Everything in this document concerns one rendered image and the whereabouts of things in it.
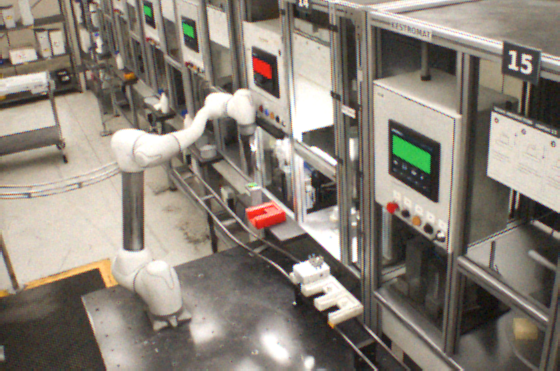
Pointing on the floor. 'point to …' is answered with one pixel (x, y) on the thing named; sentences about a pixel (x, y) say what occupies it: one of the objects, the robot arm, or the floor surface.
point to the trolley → (10, 144)
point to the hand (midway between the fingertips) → (251, 169)
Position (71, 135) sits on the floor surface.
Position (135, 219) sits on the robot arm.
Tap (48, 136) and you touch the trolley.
